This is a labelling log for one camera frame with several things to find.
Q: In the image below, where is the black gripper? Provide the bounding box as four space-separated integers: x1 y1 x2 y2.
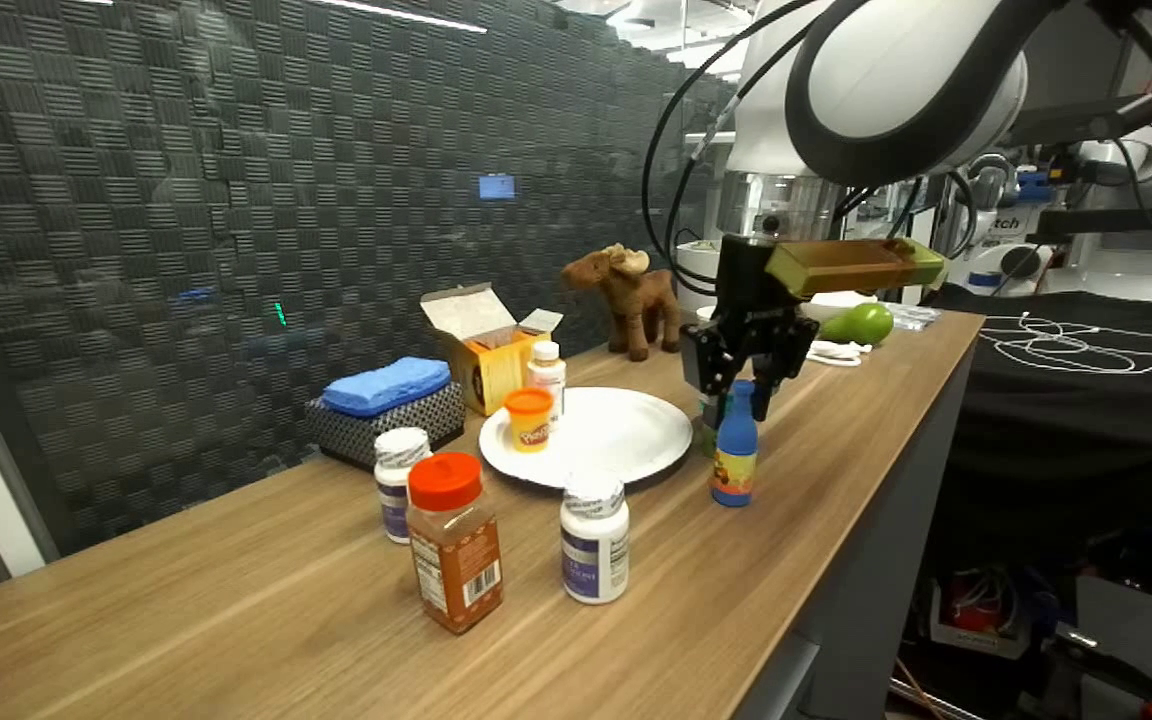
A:
683 238 816 424

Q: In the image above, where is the small white green-label bottle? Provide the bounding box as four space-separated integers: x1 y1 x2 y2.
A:
530 342 569 414

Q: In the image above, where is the white pill bottle blue label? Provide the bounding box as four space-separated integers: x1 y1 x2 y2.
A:
560 481 632 606

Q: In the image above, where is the orange lid play-doh can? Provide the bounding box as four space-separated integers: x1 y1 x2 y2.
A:
505 387 554 454

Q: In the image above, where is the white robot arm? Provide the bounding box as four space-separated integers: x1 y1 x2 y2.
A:
683 0 1069 418

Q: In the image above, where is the blue toy bottle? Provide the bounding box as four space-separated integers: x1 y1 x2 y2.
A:
711 381 760 510

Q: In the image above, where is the brown moose plush toy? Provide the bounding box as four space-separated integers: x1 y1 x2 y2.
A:
560 245 682 360

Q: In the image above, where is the white round plate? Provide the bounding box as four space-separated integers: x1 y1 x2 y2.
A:
476 387 692 491

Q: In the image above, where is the green apple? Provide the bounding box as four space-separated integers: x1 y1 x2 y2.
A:
821 306 894 345

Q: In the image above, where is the yellow open cardboard box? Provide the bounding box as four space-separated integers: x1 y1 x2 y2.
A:
422 284 566 418

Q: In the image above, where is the grey basket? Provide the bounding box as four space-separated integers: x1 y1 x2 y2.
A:
306 385 464 469

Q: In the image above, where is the orange lid spice jar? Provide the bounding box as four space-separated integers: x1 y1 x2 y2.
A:
408 454 505 635

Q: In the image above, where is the blue folded cloth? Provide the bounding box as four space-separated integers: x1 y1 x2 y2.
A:
325 358 451 419

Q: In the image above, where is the white coiled rope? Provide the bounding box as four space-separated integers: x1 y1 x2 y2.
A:
978 307 1152 381

